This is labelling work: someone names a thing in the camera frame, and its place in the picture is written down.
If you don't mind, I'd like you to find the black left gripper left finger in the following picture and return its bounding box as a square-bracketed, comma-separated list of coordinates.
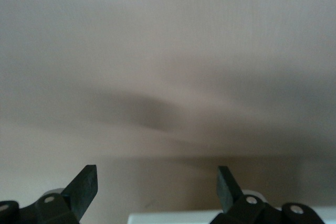
[0, 165, 98, 224]

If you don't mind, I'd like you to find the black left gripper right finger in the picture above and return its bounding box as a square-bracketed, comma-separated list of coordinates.
[212, 166, 325, 224]

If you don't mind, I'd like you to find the white drawer cabinet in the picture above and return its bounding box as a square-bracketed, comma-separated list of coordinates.
[128, 212, 328, 224]

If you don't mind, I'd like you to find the brown table cover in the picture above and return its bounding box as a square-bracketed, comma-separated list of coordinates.
[0, 0, 336, 224]

